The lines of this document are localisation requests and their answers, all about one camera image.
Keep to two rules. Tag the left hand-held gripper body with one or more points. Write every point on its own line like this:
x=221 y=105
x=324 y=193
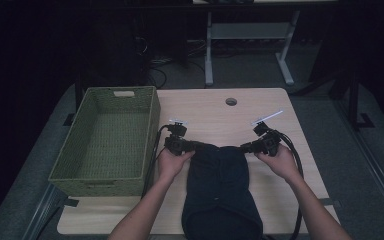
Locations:
x=178 y=145

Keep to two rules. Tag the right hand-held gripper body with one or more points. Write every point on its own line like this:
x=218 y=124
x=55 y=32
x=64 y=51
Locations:
x=270 y=143

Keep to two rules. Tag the black cloth with white print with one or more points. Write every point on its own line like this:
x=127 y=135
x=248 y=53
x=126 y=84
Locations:
x=220 y=190

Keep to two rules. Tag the green woven basket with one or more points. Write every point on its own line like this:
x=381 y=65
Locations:
x=110 y=146

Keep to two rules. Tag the person's left hand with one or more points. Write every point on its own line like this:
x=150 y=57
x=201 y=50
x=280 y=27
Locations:
x=171 y=165

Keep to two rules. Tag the person's right hand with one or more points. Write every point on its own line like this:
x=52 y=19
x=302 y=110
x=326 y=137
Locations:
x=285 y=163

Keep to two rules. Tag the black metal stand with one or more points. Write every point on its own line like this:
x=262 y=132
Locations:
x=353 y=100

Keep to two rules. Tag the metal floor rail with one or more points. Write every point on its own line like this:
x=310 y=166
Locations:
x=373 y=166
x=41 y=213

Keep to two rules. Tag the grey metal desk frame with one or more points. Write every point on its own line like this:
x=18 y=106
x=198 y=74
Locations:
x=246 y=31

